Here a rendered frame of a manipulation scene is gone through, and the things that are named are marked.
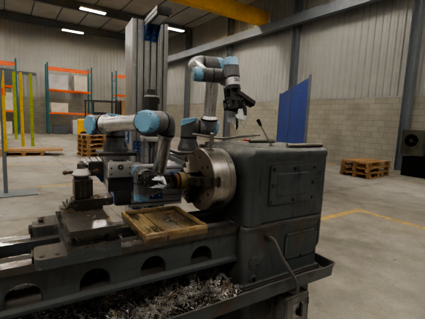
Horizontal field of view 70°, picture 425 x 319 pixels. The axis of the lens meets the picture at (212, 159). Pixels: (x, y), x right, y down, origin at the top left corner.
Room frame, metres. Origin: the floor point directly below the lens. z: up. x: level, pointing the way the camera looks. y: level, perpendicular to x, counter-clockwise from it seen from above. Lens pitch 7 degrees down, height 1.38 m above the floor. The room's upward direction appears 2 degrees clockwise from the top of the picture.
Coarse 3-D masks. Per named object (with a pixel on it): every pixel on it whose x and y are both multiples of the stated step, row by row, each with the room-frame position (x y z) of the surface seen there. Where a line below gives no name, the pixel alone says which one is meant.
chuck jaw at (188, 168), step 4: (188, 156) 1.55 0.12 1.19; (192, 156) 1.56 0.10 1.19; (188, 160) 1.53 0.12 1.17; (192, 160) 1.54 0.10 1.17; (184, 164) 1.53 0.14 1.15; (188, 164) 1.52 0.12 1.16; (192, 164) 1.53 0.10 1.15; (196, 164) 1.54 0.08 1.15; (184, 168) 1.49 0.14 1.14; (188, 168) 1.50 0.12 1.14; (192, 168) 1.51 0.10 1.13; (196, 168) 1.53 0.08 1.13; (188, 172) 1.49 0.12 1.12; (192, 172) 1.50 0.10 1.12; (196, 172) 1.51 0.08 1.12; (200, 172) 1.54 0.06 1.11
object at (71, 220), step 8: (72, 208) 1.29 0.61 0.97; (64, 216) 1.18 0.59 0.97; (72, 216) 1.18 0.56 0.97; (80, 216) 1.19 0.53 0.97; (88, 216) 1.19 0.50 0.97; (96, 216) 1.20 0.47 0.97; (104, 216) 1.20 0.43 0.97; (64, 224) 1.21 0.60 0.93; (72, 224) 1.10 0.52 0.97; (80, 224) 1.10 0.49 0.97; (88, 224) 1.11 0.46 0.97; (96, 224) 1.11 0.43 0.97; (104, 224) 1.11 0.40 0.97; (112, 224) 1.12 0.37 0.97; (72, 232) 1.03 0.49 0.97; (80, 232) 1.04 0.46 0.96; (88, 232) 1.06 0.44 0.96; (96, 232) 1.07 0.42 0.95; (104, 232) 1.09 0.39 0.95; (112, 232) 1.10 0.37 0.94; (72, 240) 1.02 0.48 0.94; (80, 240) 1.04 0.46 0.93; (88, 240) 1.06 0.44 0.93
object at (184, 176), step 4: (180, 172) 1.46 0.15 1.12; (184, 172) 1.47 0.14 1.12; (172, 176) 1.45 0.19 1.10; (176, 176) 1.42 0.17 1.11; (180, 176) 1.43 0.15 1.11; (184, 176) 1.44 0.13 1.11; (188, 176) 1.46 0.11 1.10; (172, 180) 1.47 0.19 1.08; (176, 180) 1.41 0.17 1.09; (180, 180) 1.43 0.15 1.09; (184, 180) 1.43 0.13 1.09; (188, 180) 1.44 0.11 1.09; (172, 184) 1.46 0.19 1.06; (176, 184) 1.41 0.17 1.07; (180, 184) 1.43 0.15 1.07; (184, 184) 1.43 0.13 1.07; (172, 188) 1.44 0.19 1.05; (176, 188) 1.43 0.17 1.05; (180, 188) 1.43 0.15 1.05; (184, 188) 1.45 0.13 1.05
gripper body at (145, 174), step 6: (138, 174) 1.51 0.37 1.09; (144, 174) 1.43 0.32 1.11; (150, 174) 1.44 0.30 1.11; (156, 174) 1.46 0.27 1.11; (138, 180) 1.51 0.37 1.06; (144, 180) 1.46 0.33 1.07; (150, 180) 1.44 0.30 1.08; (156, 180) 1.45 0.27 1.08; (144, 186) 1.46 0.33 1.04; (150, 186) 1.43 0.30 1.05
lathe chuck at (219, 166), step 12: (204, 156) 1.47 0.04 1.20; (216, 156) 1.46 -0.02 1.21; (204, 168) 1.47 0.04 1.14; (216, 168) 1.41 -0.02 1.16; (228, 168) 1.44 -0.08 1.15; (228, 180) 1.43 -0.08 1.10; (204, 192) 1.46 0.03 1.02; (216, 192) 1.39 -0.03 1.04; (228, 192) 1.43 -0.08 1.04; (204, 204) 1.46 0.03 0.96
